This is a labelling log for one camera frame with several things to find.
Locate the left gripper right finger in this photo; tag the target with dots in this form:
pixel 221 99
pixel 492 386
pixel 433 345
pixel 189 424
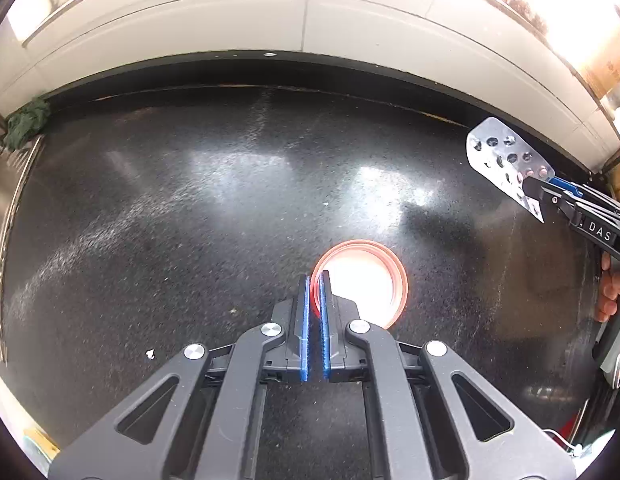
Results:
pixel 428 413

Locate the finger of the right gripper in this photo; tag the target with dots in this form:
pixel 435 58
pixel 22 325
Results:
pixel 542 191
pixel 576 194

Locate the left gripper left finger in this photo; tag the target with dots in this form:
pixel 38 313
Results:
pixel 200 415

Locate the silver pill blister pack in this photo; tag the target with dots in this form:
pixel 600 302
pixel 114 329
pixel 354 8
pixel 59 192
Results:
pixel 505 159

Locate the red jar lid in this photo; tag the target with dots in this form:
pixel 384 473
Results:
pixel 367 273

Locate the person right hand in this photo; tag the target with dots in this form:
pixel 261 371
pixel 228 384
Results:
pixel 609 291

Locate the brown cardboard box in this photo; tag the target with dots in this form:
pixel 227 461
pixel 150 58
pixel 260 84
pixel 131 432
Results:
pixel 602 69

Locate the dark green cloth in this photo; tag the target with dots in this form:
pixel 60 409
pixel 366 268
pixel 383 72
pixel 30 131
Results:
pixel 25 123

